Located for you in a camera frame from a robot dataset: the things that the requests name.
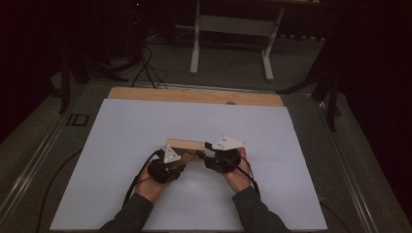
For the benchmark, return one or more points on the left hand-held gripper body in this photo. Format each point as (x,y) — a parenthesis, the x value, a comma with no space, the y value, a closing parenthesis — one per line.
(163,171)

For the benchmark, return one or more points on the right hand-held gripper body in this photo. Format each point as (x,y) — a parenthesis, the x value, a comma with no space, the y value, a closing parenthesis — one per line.
(223,160)

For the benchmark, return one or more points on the small wooden block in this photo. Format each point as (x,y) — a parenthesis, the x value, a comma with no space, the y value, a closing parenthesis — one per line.
(184,144)

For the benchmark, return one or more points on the person's left hand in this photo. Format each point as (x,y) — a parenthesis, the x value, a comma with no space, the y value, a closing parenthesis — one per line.
(149,189)

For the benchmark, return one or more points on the person's right hand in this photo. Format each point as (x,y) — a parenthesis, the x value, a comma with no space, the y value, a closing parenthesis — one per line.
(238,179)

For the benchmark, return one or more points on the white table mat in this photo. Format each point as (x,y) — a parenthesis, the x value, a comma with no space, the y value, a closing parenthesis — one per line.
(194,123)

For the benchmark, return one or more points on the black tripod stand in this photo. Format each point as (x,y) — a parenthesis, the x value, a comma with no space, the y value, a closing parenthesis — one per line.
(330,97)

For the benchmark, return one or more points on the black rectangular floor bracket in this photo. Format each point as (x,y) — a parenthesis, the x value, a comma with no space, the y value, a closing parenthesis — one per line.
(77,119)

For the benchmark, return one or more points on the white metal desk frame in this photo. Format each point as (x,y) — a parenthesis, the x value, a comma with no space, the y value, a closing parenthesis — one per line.
(231,26)

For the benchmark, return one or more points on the metal floor rail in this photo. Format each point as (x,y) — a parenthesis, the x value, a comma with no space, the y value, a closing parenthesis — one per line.
(30,168)
(348,168)

